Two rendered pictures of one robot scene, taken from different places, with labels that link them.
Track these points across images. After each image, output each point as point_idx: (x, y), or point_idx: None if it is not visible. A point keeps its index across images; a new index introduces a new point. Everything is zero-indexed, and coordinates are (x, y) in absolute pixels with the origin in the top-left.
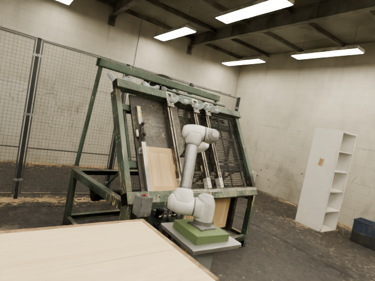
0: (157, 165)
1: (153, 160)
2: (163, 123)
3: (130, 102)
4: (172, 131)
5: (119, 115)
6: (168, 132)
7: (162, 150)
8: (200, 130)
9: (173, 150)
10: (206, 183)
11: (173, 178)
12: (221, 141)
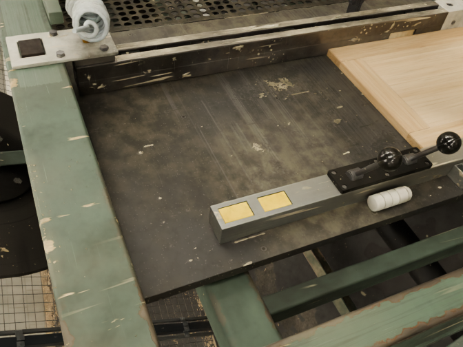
0: (459, 93)
1: (454, 111)
2: (213, 88)
3: (204, 275)
4: (255, 36)
5: (403, 330)
6: (251, 64)
7: (374, 81)
8: None
9: (340, 37)
10: None
11: (446, 38)
12: None
